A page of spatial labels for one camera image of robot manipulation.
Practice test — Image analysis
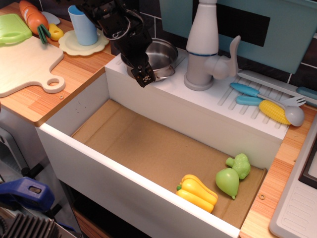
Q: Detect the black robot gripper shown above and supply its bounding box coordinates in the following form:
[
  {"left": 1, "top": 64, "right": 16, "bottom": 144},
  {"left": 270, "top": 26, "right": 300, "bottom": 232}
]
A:
[{"left": 103, "top": 8, "right": 156, "bottom": 88}]

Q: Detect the small stainless steel pot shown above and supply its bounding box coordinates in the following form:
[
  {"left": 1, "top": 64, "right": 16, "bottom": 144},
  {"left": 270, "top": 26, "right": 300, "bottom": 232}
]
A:
[{"left": 121, "top": 38, "right": 178, "bottom": 81}]

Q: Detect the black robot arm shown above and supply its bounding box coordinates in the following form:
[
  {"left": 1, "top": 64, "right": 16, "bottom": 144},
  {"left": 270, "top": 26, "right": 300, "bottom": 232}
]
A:
[{"left": 75, "top": 0, "right": 156, "bottom": 87}]

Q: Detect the white toy sink basin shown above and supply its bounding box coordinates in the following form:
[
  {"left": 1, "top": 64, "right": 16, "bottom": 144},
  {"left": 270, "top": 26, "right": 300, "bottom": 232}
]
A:
[{"left": 38, "top": 50, "right": 289, "bottom": 238}]

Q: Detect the white toy faucet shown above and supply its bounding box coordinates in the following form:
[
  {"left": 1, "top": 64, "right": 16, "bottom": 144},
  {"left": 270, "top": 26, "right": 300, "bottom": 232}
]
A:
[{"left": 184, "top": 0, "right": 241, "bottom": 91}]

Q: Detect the light blue plastic cup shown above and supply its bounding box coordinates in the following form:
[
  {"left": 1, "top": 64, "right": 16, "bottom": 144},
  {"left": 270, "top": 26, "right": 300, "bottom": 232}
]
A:
[{"left": 68, "top": 5, "right": 98, "bottom": 46}]

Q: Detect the brown cardboard sheet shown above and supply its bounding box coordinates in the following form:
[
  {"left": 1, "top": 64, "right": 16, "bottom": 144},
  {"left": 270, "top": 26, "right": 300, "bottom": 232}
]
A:
[{"left": 72, "top": 100, "right": 266, "bottom": 228}]

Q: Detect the pale yellow flower plate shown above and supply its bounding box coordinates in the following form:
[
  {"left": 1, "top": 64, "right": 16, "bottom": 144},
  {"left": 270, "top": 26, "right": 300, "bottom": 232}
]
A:
[{"left": 58, "top": 29, "right": 109, "bottom": 56}]

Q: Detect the wooden cutting board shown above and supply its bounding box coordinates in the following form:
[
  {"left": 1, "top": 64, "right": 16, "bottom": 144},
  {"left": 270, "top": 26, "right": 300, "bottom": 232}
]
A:
[{"left": 0, "top": 36, "right": 65, "bottom": 97}]

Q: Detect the orange toy carrot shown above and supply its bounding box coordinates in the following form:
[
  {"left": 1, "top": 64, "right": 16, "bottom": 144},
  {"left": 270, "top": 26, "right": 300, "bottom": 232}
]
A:
[{"left": 19, "top": 0, "right": 51, "bottom": 44}]

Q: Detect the yellow toy bell pepper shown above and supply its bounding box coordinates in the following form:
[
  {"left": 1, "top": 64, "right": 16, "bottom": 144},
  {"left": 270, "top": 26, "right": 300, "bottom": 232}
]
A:
[{"left": 176, "top": 175, "right": 218, "bottom": 213}]

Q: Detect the green toy broccoli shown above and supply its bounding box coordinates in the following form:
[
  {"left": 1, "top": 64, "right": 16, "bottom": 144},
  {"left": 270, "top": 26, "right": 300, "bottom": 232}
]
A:
[{"left": 225, "top": 153, "right": 251, "bottom": 180}]

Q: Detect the yellow toy corn cob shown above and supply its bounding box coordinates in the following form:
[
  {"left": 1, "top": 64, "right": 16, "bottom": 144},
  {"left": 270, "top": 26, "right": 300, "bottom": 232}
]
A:
[{"left": 259, "top": 100, "right": 291, "bottom": 125}]

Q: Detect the green toy pear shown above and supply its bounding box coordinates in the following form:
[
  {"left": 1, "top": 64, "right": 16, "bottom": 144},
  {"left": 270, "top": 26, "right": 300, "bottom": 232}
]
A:
[{"left": 215, "top": 168, "right": 240, "bottom": 200}]

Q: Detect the green plastic cutting board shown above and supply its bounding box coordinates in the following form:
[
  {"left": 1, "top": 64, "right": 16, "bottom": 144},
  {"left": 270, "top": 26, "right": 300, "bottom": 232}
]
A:
[{"left": 0, "top": 13, "right": 33, "bottom": 47}]

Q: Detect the teal toy backboard panel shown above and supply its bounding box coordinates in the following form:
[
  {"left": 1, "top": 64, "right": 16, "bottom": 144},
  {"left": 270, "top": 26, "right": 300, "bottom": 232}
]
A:
[{"left": 159, "top": 0, "right": 317, "bottom": 73}]

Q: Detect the blue clamp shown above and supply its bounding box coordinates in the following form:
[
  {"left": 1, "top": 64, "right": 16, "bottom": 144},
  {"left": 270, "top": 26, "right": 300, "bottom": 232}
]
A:
[{"left": 0, "top": 177, "right": 55, "bottom": 212}]

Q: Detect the white toy stove top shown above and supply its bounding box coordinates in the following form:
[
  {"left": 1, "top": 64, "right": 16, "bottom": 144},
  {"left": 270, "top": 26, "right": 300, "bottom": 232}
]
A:
[{"left": 269, "top": 122, "right": 317, "bottom": 238}]

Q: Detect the toy knife yellow handle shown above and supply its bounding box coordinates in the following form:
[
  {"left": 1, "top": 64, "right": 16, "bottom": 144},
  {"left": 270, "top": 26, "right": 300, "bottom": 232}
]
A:
[{"left": 42, "top": 11, "right": 64, "bottom": 41}]

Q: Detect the grey fork blue handle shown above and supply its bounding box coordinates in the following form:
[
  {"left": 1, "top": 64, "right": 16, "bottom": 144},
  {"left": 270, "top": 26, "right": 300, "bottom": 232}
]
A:
[{"left": 236, "top": 95, "right": 306, "bottom": 107}]

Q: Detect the grey spoon blue handle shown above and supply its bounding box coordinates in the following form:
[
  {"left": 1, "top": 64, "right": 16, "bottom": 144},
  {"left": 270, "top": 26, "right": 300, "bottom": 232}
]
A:
[{"left": 230, "top": 83, "right": 305, "bottom": 126}]

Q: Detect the grey metal mount base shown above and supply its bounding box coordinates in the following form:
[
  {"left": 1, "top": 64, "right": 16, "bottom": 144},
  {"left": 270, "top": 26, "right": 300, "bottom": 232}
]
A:
[{"left": 0, "top": 208, "right": 82, "bottom": 238}]

